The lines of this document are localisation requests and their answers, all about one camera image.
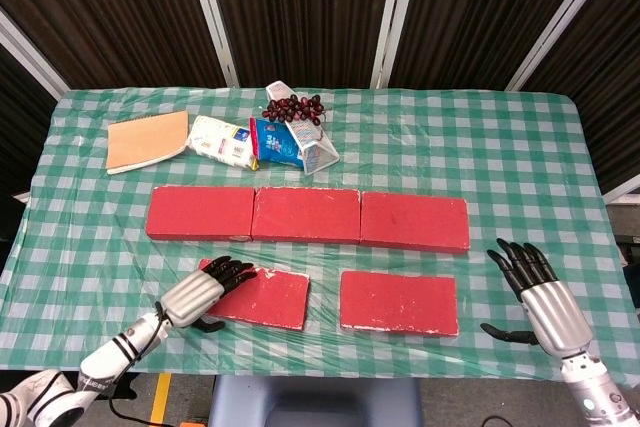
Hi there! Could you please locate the blue grey chair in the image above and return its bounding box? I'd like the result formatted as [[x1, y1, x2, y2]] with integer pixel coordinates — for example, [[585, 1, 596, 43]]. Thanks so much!
[[207, 375, 424, 427]]

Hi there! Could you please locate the white mesh basket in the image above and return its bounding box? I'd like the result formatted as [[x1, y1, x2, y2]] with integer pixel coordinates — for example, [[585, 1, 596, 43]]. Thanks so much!
[[265, 80, 341, 176]]

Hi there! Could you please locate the green checked tablecloth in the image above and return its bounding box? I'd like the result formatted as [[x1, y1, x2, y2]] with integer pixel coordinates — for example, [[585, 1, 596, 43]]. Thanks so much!
[[0, 86, 640, 388]]

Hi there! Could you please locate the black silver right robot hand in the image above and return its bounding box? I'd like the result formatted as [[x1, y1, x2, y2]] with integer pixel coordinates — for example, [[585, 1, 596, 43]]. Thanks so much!
[[479, 238, 594, 361]]

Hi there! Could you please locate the dark red grape bunch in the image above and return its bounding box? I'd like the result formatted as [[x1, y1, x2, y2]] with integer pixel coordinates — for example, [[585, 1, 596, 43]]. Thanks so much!
[[261, 94, 327, 126]]

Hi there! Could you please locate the blue snack packet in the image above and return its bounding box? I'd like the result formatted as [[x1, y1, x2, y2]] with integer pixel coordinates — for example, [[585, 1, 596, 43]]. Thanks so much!
[[248, 117, 305, 170]]

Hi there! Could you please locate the white snack packet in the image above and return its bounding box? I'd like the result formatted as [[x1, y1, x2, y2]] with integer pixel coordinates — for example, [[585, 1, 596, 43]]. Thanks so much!
[[187, 115, 257, 170]]

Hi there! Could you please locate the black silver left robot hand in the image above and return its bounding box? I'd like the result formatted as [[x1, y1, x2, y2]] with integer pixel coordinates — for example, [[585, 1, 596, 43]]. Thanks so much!
[[160, 255, 259, 334]]

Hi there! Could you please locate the tan spiral notebook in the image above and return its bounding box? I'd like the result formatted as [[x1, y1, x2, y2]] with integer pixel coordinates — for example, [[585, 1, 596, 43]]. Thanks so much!
[[105, 110, 190, 176]]

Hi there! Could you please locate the white partition frame post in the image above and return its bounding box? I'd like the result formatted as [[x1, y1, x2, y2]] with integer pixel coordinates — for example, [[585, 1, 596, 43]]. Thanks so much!
[[0, 9, 69, 98], [369, 0, 421, 91], [182, 0, 241, 88], [504, 0, 626, 93]]

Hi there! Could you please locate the red brick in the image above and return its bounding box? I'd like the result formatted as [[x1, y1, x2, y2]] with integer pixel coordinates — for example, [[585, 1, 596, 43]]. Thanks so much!
[[358, 191, 471, 254], [338, 270, 460, 337], [250, 186, 362, 246], [198, 257, 311, 332], [144, 185, 256, 243]]

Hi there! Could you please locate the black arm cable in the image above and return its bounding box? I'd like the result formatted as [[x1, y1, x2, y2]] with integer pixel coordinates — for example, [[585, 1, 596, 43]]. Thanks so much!
[[106, 302, 169, 421]]

